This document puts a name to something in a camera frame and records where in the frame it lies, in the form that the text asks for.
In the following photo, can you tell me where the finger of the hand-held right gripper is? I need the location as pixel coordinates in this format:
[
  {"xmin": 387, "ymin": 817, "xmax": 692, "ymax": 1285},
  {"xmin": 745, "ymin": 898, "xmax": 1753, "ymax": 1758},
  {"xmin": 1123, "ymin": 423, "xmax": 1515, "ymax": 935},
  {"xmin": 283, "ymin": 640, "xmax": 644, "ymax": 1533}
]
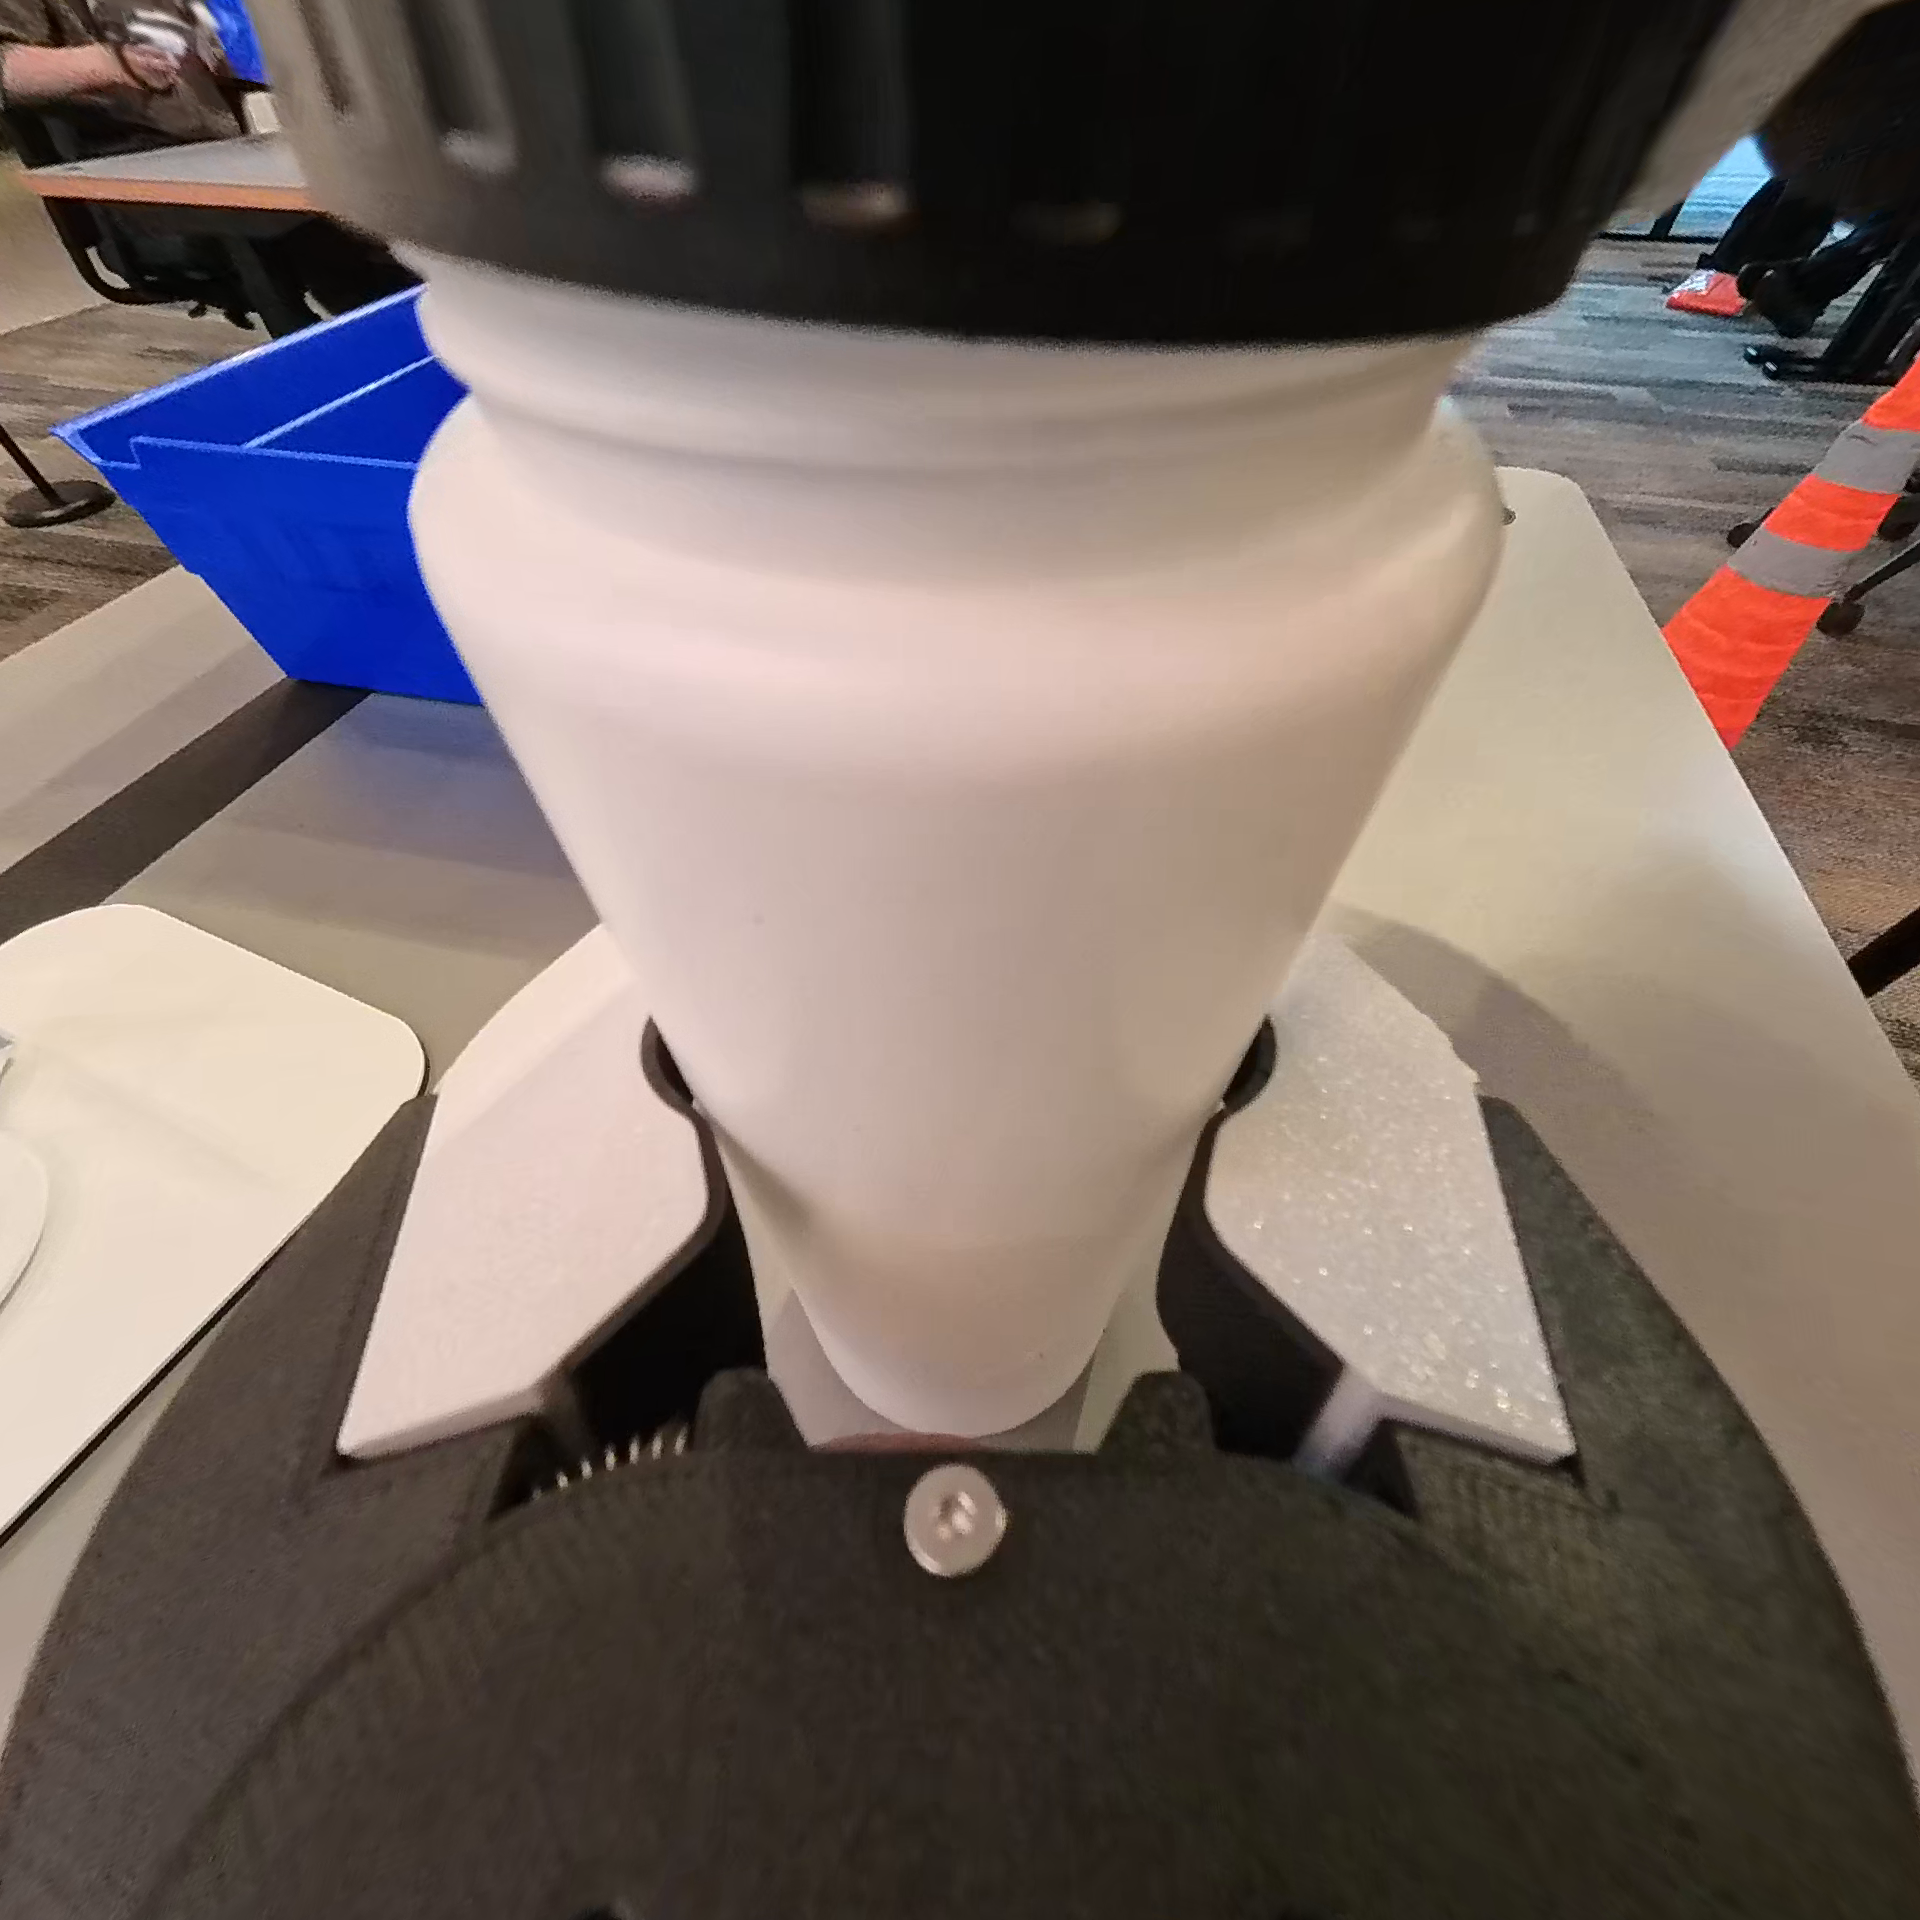
[{"xmin": 1590, "ymin": 0, "xmax": 1886, "ymax": 265}]

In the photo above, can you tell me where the black office chair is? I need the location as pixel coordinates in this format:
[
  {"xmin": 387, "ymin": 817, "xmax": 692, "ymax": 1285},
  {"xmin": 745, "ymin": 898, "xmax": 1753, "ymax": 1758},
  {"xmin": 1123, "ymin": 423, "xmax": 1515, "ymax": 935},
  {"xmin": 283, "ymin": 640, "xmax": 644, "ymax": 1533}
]
[{"xmin": 17, "ymin": 114, "xmax": 417, "ymax": 339}]

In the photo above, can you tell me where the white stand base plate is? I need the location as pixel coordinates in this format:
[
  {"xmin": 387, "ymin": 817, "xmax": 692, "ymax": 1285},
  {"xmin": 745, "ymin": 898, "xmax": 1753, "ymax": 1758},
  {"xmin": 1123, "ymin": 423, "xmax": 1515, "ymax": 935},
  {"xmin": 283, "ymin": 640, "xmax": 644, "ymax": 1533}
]
[{"xmin": 0, "ymin": 907, "xmax": 427, "ymax": 1539}]

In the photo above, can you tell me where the orange traffic cone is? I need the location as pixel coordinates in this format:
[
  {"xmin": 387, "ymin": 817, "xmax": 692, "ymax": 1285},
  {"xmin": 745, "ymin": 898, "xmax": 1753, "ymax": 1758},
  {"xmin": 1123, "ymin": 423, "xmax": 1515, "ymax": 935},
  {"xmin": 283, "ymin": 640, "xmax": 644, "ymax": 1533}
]
[{"xmin": 1667, "ymin": 362, "xmax": 1920, "ymax": 753}]

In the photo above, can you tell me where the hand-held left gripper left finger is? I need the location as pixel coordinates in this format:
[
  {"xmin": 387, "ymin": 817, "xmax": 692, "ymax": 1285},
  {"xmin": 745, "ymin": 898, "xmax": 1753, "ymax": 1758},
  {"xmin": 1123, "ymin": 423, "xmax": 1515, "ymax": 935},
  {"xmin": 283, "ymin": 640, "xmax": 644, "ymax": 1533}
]
[{"xmin": 335, "ymin": 938, "xmax": 751, "ymax": 1465}]

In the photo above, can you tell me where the wooden top desk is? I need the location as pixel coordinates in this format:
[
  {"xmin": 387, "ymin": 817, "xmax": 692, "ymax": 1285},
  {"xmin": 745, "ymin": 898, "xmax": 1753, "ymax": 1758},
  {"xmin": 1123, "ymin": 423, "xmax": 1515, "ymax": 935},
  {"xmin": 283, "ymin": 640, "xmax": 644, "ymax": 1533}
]
[{"xmin": 17, "ymin": 136, "xmax": 317, "ymax": 218}]

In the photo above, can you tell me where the white bottle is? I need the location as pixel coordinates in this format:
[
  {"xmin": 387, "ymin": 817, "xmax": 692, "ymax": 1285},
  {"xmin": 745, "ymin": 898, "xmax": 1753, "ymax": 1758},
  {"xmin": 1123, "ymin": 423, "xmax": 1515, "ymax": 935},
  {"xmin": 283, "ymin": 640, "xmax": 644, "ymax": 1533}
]
[{"xmin": 406, "ymin": 256, "xmax": 1509, "ymax": 1442}]

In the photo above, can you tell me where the clear round stand foot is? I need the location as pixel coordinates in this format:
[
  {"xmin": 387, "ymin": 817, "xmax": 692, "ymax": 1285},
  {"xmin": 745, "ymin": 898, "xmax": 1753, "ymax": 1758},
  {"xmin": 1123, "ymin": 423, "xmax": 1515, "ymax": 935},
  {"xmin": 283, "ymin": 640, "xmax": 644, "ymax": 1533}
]
[{"xmin": 0, "ymin": 1035, "xmax": 50, "ymax": 1310}]

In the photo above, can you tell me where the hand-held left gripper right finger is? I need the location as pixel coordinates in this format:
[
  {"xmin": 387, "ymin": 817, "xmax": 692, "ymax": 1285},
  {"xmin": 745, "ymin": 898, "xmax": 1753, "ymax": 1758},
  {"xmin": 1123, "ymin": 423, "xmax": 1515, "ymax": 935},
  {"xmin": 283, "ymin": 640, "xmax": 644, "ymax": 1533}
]
[{"xmin": 1159, "ymin": 931, "xmax": 1580, "ymax": 1479}]

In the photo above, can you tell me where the blue plastic bin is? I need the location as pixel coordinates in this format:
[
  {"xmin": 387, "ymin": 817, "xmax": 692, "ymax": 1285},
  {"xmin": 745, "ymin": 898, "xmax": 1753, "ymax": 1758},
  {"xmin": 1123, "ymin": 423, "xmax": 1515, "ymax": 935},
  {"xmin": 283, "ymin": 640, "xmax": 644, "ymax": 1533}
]
[{"xmin": 55, "ymin": 286, "xmax": 489, "ymax": 712}]

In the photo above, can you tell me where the black bottle lid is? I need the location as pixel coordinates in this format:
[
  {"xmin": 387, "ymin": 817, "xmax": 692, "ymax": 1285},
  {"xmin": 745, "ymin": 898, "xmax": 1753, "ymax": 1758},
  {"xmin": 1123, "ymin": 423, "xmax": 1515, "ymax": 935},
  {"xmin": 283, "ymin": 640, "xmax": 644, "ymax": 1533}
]
[{"xmin": 239, "ymin": 0, "xmax": 1802, "ymax": 349}]

